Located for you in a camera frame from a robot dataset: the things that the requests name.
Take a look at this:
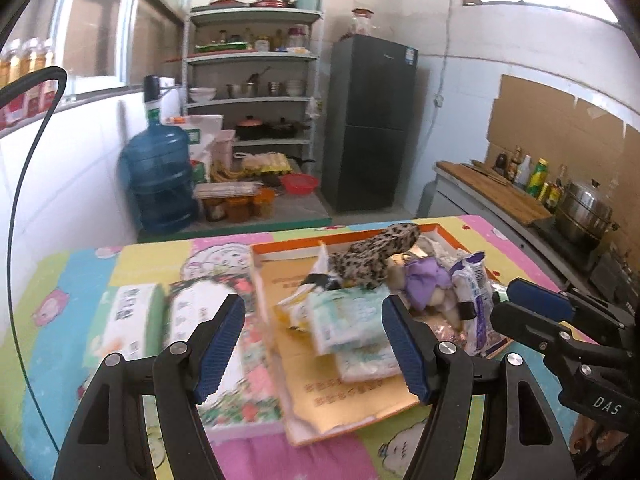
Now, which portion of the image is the black wok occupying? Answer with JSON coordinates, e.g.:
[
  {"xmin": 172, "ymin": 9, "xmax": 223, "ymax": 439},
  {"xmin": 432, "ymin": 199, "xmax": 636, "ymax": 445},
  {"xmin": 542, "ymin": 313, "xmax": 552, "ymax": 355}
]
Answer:
[{"xmin": 265, "ymin": 119, "xmax": 311, "ymax": 140}]

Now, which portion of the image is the metal shelf rack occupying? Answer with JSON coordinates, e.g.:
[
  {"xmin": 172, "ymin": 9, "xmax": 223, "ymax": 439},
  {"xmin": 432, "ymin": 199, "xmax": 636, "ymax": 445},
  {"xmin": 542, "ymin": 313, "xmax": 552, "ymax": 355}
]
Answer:
[{"xmin": 182, "ymin": 7, "xmax": 323, "ymax": 161}]

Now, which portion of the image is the glass jar red lid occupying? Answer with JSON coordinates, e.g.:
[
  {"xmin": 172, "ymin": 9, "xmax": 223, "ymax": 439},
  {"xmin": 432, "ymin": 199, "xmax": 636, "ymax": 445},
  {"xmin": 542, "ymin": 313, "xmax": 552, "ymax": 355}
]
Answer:
[{"xmin": 350, "ymin": 8, "xmax": 375, "ymax": 37}]

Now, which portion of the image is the orange drink bottle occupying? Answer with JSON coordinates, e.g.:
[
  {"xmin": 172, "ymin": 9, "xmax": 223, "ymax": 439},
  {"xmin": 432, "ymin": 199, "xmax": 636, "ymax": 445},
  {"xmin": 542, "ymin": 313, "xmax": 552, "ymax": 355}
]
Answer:
[
  {"xmin": 21, "ymin": 37, "xmax": 42, "ymax": 118},
  {"xmin": 40, "ymin": 37, "xmax": 58, "ymax": 106},
  {"xmin": 2, "ymin": 40, "xmax": 23, "ymax": 126}
]

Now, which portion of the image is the cream teddy bear purple dress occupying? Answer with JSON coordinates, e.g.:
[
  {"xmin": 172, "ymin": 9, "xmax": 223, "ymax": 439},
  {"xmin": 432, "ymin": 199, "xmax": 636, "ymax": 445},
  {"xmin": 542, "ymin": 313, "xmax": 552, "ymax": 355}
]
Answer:
[{"xmin": 387, "ymin": 257, "xmax": 463, "ymax": 326}]

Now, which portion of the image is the orange cardboard box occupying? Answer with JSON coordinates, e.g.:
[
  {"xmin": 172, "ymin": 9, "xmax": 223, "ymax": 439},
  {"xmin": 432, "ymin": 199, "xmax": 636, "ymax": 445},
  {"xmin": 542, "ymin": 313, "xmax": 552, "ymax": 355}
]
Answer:
[{"xmin": 248, "ymin": 221, "xmax": 516, "ymax": 446}]

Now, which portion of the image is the dark grey fridge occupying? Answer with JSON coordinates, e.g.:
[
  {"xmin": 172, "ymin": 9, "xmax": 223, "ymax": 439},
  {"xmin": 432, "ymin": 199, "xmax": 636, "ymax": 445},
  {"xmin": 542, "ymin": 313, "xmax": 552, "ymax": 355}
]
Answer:
[{"xmin": 321, "ymin": 35, "xmax": 420, "ymax": 213}]

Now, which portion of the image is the green pocket tissue pack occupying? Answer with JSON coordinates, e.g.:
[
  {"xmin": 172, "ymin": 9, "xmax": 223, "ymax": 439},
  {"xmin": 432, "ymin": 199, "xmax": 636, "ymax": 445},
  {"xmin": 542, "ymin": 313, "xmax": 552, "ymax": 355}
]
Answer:
[
  {"xmin": 332, "ymin": 345, "xmax": 406, "ymax": 383},
  {"xmin": 306, "ymin": 287, "xmax": 396, "ymax": 356}
]

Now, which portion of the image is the wooden cutting board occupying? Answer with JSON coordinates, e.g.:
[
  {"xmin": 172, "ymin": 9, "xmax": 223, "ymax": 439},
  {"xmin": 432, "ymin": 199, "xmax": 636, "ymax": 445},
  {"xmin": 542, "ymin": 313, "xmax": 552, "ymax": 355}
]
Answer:
[{"xmin": 435, "ymin": 160, "xmax": 553, "ymax": 228}]

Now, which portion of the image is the grey kitchen cabinet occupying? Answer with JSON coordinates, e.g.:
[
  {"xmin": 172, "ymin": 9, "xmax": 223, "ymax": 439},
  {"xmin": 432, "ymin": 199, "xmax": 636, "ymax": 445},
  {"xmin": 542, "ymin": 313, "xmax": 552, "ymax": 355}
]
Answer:
[{"xmin": 417, "ymin": 160, "xmax": 640, "ymax": 311}]

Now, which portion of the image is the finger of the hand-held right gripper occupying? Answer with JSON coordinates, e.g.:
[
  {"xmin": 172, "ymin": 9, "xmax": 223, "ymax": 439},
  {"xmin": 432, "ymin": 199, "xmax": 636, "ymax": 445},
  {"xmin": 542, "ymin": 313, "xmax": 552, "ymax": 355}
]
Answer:
[
  {"xmin": 506, "ymin": 277, "xmax": 640, "ymax": 348},
  {"xmin": 489, "ymin": 302, "xmax": 608, "ymax": 382}
]

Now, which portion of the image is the black water pump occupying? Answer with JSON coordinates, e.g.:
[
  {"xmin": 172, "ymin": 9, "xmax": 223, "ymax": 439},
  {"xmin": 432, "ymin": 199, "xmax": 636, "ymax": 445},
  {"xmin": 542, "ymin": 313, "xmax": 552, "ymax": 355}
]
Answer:
[{"xmin": 143, "ymin": 75, "xmax": 162, "ymax": 128}]

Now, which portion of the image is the clear plastic food container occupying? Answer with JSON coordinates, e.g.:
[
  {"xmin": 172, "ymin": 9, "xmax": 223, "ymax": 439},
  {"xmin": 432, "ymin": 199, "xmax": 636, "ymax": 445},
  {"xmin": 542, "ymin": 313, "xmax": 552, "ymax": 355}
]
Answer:
[{"xmin": 192, "ymin": 182, "xmax": 261, "ymax": 201}]

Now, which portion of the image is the red lidded pot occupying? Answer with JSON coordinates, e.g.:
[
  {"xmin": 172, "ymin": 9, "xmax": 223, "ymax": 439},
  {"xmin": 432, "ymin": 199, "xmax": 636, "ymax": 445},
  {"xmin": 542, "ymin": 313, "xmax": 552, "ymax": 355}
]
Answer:
[{"xmin": 235, "ymin": 116, "xmax": 266, "ymax": 141}]

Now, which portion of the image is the black induction cooker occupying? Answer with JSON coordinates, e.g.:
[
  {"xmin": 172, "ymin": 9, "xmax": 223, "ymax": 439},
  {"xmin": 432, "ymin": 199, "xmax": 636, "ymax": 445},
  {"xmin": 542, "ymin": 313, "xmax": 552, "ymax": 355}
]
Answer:
[{"xmin": 530, "ymin": 217, "xmax": 608, "ymax": 273}]

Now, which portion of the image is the yellow snack packet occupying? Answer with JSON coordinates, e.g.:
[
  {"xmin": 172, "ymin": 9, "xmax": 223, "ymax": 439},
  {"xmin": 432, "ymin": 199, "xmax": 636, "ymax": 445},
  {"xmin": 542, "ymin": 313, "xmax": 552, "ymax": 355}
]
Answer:
[{"xmin": 274, "ymin": 240, "xmax": 336, "ymax": 332}]

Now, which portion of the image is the green tray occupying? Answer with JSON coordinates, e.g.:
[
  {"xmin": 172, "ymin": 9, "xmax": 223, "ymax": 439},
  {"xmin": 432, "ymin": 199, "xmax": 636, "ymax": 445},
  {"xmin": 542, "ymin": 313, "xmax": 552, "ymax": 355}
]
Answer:
[{"xmin": 195, "ymin": 41, "xmax": 251, "ymax": 53}]

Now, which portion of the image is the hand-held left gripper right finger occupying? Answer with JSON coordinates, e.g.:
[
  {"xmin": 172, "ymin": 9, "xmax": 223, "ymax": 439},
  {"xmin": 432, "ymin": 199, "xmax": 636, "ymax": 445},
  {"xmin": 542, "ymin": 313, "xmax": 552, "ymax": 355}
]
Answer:
[{"xmin": 382, "ymin": 294, "xmax": 571, "ymax": 480}]

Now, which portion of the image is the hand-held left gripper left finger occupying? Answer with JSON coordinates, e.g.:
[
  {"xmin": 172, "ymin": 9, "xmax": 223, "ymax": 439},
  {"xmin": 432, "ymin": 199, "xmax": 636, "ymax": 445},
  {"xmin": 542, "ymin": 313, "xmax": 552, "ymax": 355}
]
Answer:
[{"xmin": 52, "ymin": 292, "xmax": 247, "ymax": 480}]

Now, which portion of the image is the blue water jug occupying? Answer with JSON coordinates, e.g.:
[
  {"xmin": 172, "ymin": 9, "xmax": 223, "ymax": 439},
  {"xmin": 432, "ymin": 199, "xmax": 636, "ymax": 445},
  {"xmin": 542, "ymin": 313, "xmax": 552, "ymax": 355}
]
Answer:
[{"xmin": 119, "ymin": 122, "xmax": 198, "ymax": 233}]

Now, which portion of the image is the yellow plastic bag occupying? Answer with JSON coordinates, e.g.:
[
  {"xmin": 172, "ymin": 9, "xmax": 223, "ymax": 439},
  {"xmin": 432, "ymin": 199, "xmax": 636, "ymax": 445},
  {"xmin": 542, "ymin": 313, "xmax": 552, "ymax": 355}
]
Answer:
[{"xmin": 240, "ymin": 152, "xmax": 293, "ymax": 176}]

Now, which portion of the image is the red plastic basin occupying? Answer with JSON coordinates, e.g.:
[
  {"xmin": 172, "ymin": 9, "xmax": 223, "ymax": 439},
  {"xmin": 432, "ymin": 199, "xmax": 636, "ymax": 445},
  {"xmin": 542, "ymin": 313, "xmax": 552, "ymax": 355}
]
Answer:
[{"xmin": 280, "ymin": 172, "xmax": 321, "ymax": 196}]

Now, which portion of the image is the leopard print scrunchie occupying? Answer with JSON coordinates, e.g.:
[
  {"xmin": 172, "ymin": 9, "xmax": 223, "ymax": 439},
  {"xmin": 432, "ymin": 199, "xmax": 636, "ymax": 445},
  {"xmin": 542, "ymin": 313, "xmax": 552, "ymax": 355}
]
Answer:
[{"xmin": 327, "ymin": 222, "xmax": 423, "ymax": 291}]

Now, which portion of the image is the steel steamer pot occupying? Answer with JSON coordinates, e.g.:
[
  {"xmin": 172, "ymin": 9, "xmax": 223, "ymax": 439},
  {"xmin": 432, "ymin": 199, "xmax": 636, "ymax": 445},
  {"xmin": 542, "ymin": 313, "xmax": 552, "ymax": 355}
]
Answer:
[{"xmin": 554, "ymin": 179, "xmax": 621, "ymax": 252}]

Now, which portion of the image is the row of condiment bottles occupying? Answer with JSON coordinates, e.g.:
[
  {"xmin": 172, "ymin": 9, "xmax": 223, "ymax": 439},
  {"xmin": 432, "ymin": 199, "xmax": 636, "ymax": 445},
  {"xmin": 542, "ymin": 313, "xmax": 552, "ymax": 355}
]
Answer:
[{"xmin": 492, "ymin": 146, "xmax": 571, "ymax": 213}]

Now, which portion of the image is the bunch of bananas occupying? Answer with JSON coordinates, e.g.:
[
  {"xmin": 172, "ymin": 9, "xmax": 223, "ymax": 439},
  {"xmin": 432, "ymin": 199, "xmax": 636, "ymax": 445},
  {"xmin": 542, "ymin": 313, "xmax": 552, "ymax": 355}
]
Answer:
[{"xmin": 210, "ymin": 160, "xmax": 246, "ymax": 183}]

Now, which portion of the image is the aluminium sliding window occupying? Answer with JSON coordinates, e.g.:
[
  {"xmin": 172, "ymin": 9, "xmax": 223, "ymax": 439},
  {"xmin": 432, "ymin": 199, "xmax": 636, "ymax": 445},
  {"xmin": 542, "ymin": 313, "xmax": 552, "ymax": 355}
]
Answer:
[{"xmin": 50, "ymin": 0, "xmax": 193, "ymax": 101}]

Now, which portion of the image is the black cable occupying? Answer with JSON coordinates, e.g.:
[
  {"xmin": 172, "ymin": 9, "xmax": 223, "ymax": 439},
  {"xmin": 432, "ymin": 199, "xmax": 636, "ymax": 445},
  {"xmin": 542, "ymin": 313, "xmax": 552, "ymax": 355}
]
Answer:
[{"xmin": 0, "ymin": 66, "xmax": 68, "ymax": 441}]

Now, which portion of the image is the floral tissue pack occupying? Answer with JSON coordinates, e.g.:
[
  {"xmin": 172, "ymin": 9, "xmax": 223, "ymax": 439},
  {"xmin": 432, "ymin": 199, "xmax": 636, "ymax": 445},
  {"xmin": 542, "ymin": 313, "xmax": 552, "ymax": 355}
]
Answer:
[{"xmin": 162, "ymin": 277, "xmax": 286, "ymax": 436}]

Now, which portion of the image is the green tissue box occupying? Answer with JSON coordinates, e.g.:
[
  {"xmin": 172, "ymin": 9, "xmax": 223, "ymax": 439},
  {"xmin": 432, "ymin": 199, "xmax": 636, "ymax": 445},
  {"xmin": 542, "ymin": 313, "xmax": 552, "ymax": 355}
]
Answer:
[{"xmin": 82, "ymin": 282, "xmax": 168, "ymax": 366}]

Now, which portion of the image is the white sack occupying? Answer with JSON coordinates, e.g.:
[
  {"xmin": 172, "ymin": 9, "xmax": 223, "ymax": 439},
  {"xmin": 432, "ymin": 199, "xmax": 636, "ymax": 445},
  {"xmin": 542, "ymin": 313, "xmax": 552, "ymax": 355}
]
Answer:
[{"xmin": 165, "ymin": 115, "xmax": 224, "ymax": 181}]

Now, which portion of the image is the cardboard wall sheet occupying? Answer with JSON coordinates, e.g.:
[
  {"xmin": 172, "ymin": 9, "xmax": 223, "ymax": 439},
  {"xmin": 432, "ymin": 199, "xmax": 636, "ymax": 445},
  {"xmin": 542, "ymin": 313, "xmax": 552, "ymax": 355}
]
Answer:
[{"xmin": 486, "ymin": 74, "xmax": 640, "ymax": 241}]

